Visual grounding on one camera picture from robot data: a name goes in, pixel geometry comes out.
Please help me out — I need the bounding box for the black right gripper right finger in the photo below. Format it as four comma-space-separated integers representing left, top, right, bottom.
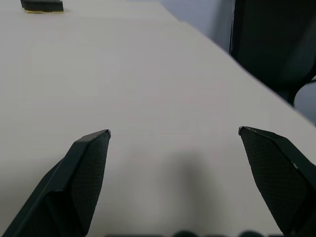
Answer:
237, 126, 316, 237

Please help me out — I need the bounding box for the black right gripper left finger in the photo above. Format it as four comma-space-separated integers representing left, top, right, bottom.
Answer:
0, 129, 112, 237

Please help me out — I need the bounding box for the black office chair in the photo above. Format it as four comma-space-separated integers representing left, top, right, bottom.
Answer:
229, 0, 316, 107

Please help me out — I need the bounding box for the black and yellow sponge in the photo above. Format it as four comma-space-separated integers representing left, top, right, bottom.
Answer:
20, 0, 64, 14

